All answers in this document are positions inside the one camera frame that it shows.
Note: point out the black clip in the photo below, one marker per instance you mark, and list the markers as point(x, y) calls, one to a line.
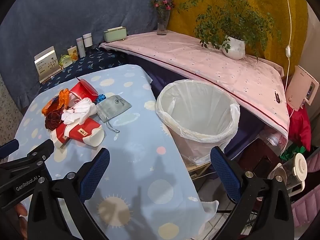
point(277, 98)

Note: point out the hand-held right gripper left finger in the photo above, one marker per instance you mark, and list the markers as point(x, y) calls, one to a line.
point(96, 175)

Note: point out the clear plastic bottle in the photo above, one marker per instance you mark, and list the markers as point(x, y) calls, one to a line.
point(275, 140)

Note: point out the potted green plant white pot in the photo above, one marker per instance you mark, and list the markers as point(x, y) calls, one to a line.
point(233, 48)

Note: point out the yellow printed tin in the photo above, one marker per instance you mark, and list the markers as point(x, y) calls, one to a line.
point(72, 53)

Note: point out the pink appliance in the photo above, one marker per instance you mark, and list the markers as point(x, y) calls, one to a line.
point(298, 87)

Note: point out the glass vase with pink flowers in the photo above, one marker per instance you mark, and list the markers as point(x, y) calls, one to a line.
point(162, 25)

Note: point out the orange plastic wrapper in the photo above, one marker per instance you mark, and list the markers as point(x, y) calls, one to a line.
point(53, 105)

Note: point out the person's left hand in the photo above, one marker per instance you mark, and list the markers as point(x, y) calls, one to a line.
point(19, 212)

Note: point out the red and white paper carton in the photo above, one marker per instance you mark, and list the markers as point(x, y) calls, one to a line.
point(77, 132)

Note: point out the white gift box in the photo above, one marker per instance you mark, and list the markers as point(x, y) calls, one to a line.
point(47, 65)

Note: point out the blue backdrop cloth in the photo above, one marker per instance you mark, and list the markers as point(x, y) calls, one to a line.
point(75, 12)

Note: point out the pink dotted cloth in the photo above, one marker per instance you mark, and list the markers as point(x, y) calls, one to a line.
point(200, 60)

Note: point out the yellow backdrop cloth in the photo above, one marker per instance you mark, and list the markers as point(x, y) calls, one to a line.
point(275, 0)

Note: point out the green tissue box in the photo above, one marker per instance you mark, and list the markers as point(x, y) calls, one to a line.
point(115, 35)

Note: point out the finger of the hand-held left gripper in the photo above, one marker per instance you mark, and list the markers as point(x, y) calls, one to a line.
point(9, 146)
point(41, 151)

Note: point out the dark red wrapper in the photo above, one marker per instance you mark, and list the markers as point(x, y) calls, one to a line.
point(53, 121)

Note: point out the pink quilted cloth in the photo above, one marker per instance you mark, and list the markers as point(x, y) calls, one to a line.
point(305, 205)

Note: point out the light blue printed tablecloth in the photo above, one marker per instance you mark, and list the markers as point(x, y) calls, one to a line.
point(140, 135)

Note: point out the dark blue leaf-print cloth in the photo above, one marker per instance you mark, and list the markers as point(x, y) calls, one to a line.
point(95, 60)

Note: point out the small green pouch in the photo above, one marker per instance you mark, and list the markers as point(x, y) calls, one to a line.
point(65, 61)

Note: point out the blue ribbon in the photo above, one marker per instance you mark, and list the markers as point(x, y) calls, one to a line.
point(101, 98)

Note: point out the red paper box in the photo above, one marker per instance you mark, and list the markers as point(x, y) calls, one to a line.
point(83, 90)

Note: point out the clear kettle with white lid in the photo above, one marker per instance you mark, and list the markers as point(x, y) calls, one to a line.
point(300, 166)

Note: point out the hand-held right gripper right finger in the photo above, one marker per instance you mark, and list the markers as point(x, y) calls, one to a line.
point(222, 175)

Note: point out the wooden stool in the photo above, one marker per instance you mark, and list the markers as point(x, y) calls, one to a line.
point(197, 168)

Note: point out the green cloth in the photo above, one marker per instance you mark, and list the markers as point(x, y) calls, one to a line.
point(290, 156)

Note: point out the red cloth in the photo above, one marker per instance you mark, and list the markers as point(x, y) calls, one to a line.
point(300, 127)

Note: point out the tall white bottle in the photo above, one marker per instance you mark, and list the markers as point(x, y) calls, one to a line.
point(80, 47)

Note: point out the white tissue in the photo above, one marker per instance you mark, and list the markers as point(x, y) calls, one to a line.
point(82, 110)

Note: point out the short white jar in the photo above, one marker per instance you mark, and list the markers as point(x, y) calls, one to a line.
point(87, 41)

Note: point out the white lined trash bin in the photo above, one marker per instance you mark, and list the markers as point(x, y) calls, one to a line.
point(197, 110)

